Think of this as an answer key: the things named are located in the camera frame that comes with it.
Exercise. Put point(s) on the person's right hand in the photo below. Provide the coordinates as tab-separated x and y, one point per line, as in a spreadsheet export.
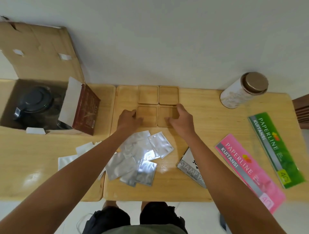
184	125

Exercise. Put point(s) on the person's left hand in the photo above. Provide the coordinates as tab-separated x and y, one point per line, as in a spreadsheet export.
128	123

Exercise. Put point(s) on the wooden coaster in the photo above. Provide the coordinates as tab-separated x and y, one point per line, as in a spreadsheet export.
169	95
165	112
148	117
148	94

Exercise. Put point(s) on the pile of silver foil packets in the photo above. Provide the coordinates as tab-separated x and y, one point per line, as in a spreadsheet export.
140	154

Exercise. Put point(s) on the white cylindrical jar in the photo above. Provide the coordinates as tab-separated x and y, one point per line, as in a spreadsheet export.
231	98

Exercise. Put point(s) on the gold round jar lid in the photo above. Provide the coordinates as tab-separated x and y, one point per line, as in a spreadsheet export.
255	82

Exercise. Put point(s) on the glass teapot black lid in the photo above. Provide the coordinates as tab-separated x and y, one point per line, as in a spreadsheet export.
36	98

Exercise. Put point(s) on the red cardboard box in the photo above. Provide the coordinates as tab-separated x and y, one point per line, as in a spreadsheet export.
43	48

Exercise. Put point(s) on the person's right forearm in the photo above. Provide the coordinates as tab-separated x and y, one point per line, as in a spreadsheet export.
229	188

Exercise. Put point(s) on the person's left forearm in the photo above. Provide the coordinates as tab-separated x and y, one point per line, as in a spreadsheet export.
72	183

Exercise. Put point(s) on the grey stamp pad box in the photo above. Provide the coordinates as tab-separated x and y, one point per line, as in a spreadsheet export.
190	168

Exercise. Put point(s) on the person's left leg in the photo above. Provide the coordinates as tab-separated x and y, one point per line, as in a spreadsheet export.
109	204

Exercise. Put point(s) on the person's leg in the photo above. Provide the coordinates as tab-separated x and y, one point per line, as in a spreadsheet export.
109	204
146	205

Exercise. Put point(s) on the person's right leg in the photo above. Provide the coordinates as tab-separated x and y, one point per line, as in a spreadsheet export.
146	205

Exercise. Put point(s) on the person's black shorts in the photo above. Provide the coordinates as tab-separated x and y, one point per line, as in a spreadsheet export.
159	217

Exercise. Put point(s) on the person's grey-green shirt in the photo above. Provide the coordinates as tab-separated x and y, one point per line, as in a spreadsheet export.
142	230

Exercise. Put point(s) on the pink receipt book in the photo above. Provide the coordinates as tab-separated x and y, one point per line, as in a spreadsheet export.
248	171

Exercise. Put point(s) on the green receipt book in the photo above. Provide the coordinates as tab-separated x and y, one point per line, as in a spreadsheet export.
275	149

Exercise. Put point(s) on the brown slatted wooden door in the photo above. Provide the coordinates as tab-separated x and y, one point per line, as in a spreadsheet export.
301	111

